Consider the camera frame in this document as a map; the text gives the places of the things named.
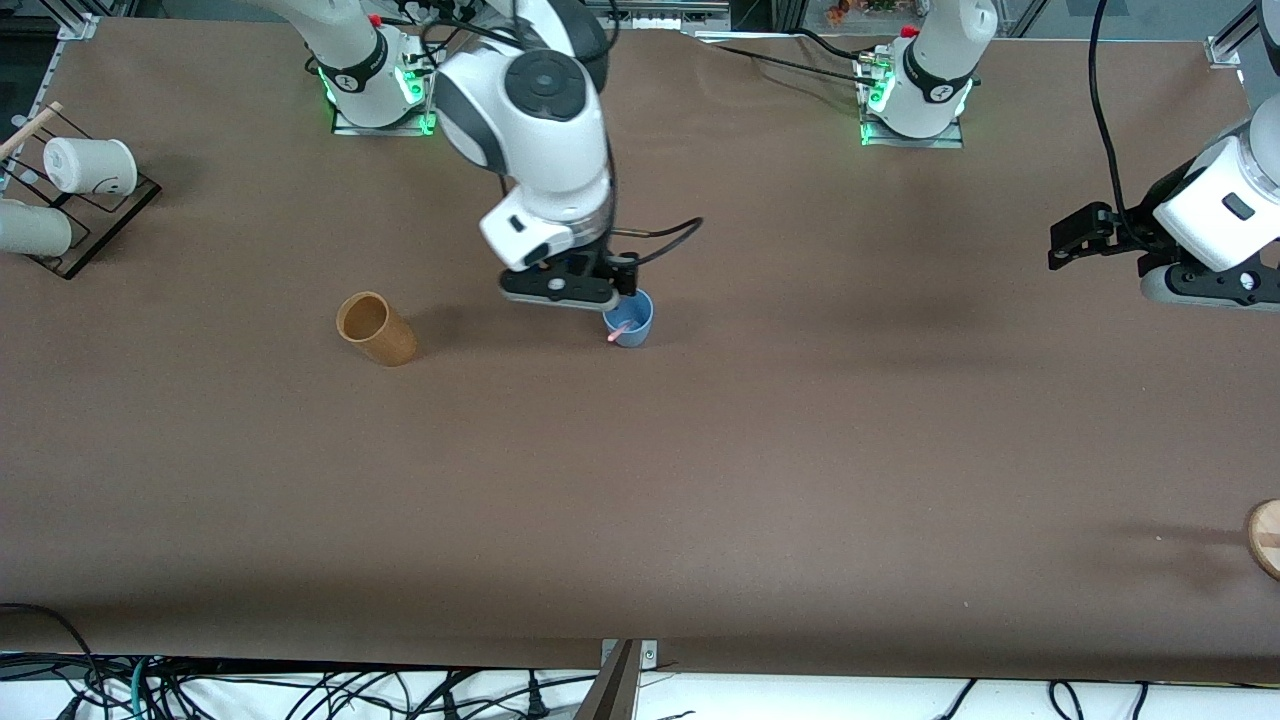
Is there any blue plastic cup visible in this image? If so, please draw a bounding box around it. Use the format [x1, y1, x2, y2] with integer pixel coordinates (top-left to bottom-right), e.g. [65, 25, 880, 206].
[602, 289, 655, 349]

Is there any brown wooden cup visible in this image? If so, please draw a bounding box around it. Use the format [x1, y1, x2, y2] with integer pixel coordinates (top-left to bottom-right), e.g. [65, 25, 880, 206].
[335, 290, 420, 368]

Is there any white cup with print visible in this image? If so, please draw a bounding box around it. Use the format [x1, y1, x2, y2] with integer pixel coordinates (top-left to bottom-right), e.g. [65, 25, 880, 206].
[42, 136, 139, 197]

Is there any plain white cup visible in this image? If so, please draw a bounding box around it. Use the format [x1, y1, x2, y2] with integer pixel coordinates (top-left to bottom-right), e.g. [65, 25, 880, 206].
[0, 197, 74, 258]

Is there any round wooden disc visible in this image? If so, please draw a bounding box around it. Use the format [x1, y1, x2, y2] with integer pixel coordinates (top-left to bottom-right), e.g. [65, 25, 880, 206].
[1245, 498, 1280, 582]

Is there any light wooden stick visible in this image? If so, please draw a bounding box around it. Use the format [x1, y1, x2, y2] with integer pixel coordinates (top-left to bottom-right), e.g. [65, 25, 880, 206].
[0, 100, 64, 161]

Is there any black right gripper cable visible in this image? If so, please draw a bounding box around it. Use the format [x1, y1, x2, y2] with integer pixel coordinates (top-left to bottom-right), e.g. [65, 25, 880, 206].
[608, 216, 705, 268]

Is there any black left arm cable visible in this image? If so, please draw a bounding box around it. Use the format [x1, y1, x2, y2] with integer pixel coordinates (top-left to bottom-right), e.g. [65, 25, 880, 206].
[1087, 0, 1146, 236]

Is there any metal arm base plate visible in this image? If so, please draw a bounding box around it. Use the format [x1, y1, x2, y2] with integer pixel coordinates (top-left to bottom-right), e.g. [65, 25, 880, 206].
[331, 100, 439, 138]
[860, 115, 966, 150]

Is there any aluminium frame corner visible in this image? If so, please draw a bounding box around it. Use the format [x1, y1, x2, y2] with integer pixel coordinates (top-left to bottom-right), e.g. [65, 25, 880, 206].
[1204, 33, 1253, 71]
[56, 0, 105, 42]

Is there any black cable on table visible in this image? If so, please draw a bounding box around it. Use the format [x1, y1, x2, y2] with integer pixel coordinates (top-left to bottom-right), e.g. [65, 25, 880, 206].
[700, 28, 886, 89]

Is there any metal table edge bracket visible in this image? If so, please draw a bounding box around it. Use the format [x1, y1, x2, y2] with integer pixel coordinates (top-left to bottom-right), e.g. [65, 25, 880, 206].
[599, 638, 660, 673]

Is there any dark post below table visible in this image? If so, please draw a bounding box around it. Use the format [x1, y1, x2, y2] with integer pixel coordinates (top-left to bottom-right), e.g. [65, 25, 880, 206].
[573, 640, 642, 720]

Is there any black wire cup rack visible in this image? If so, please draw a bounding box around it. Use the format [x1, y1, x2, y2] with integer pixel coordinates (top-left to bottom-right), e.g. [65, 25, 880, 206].
[0, 104, 163, 281]

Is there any black looped floor cable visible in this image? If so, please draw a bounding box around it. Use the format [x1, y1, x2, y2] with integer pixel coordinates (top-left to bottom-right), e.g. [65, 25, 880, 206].
[0, 602, 106, 701]

